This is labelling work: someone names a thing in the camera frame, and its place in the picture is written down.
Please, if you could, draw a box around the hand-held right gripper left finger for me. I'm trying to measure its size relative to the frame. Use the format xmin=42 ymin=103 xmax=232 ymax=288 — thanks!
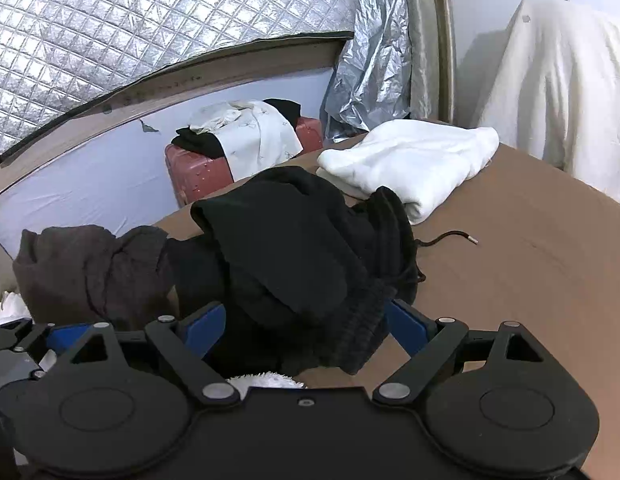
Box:
xmin=50 ymin=302 xmax=243 ymax=408

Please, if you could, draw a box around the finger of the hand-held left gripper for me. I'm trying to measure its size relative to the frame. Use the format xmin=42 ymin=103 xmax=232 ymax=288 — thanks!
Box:
xmin=0 ymin=319 xmax=93 ymax=357

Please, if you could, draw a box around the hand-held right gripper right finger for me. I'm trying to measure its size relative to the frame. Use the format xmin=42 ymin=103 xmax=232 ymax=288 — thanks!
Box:
xmin=372 ymin=300 xmax=565 ymax=405

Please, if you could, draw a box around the black fleece hoodie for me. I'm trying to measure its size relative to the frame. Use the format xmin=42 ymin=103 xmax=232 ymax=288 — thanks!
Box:
xmin=162 ymin=166 xmax=478 ymax=377

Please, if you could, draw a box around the white crumpled cloth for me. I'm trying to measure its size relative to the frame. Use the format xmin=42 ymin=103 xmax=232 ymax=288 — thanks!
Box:
xmin=0 ymin=287 xmax=36 ymax=332

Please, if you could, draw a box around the brown garment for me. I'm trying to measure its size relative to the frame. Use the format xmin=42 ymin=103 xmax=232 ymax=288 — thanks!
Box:
xmin=12 ymin=225 xmax=181 ymax=331

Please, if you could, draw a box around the white fluffy robe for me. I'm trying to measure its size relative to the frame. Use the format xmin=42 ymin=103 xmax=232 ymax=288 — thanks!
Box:
xmin=225 ymin=371 xmax=311 ymax=392

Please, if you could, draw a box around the red suitcase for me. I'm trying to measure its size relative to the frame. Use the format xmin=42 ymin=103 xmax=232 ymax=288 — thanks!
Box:
xmin=165 ymin=116 xmax=325 ymax=208

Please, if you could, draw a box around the small black garment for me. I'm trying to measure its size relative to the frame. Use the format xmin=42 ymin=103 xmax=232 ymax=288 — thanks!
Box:
xmin=171 ymin=98 xmax=303 ymax=158

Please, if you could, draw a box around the white printed garment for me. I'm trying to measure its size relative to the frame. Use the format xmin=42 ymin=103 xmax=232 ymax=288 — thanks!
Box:
xmin=187 ymin=100 xmax=305 ymax=181

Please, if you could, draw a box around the cream blanket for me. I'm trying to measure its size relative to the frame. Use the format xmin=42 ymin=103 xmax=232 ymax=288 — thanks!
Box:
xmin=477 ymin=0 xmax=620 ymax=201

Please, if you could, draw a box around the beige curtain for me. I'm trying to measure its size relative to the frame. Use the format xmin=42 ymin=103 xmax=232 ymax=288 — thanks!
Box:
xmin=405 ymin=0 xmax=458 ymax=126

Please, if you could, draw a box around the silver quilted insulation sheet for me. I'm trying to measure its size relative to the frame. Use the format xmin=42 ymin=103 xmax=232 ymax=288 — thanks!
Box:
xmin=0 ymin=0 xmax=363 ymax=158

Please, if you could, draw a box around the wooden window frame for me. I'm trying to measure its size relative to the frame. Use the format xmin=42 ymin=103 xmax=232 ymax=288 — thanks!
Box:
xmin=0 ymin=32 xmax=355 ymax=203

